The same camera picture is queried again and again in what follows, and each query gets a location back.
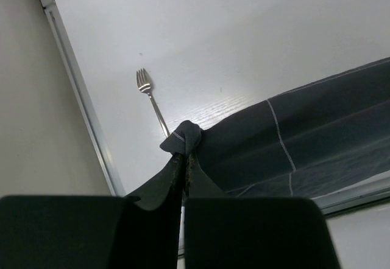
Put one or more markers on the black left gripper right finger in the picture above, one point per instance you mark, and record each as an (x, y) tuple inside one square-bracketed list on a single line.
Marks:
[(265, 232)]

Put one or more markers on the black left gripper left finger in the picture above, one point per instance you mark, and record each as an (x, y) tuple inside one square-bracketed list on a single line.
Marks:
[(139, 230)]

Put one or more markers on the dark grey checked cloth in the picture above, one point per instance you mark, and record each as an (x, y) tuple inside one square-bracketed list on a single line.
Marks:
[(306, 142)]

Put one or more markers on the silver metal fork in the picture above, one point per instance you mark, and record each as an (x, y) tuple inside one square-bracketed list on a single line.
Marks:
[(145, 86)]

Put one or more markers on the aluminium table frame rail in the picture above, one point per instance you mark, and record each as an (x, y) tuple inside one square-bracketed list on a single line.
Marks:
[(208, 59)]

